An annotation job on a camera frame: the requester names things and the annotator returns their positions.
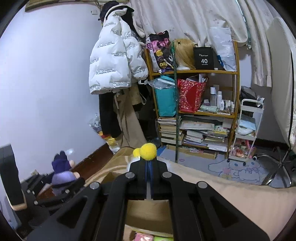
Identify beige patterned blanket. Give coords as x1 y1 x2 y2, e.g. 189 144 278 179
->
83 146 296 241

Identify yellow plush pouch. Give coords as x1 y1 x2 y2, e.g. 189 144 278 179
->
133 143 157 161

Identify cartoon floor rug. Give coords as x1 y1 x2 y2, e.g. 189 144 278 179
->
159 148 287 188

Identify white puffer jacket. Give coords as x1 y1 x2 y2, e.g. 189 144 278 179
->
88 1 149 94

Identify black box with 40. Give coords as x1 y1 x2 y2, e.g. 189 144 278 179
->
193 47 214 70

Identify printed tote bag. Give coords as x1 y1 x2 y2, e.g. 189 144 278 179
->
146 31 174 73

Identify stack of books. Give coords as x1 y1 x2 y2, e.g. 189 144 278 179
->
157 117 185 145

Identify blonde wig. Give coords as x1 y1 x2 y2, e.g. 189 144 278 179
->
174 39 196 69

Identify white plastic bag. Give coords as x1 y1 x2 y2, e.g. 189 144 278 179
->
209 27 237 72

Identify purple plush doll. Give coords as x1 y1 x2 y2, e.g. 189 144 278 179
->
51 151 80 196

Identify pink tissue pack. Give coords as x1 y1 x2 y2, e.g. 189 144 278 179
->
134 232 154 241

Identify beige trousers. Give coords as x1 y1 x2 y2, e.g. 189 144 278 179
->
113 89 147 148

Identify plastic bag with toys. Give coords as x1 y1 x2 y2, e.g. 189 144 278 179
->
88 113 120 154

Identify wooden bookshelf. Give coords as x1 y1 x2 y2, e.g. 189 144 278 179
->
145 41 241 159

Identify cardboard box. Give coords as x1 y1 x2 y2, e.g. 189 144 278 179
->
101 171 175 241

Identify green pole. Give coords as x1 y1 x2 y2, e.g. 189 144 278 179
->
171 41 179 163

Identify red patterned gift bag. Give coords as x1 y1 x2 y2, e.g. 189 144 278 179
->
178 79 206 113

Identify green tissue pack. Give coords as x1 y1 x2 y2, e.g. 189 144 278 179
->
154 236 174 241

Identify white curtain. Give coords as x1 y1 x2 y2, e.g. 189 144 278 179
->
129 0 274 87

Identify white rolling cart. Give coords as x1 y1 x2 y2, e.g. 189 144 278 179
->
227 98 264 165

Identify teal shopping bag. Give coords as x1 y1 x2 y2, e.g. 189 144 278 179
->
153 75 176 117

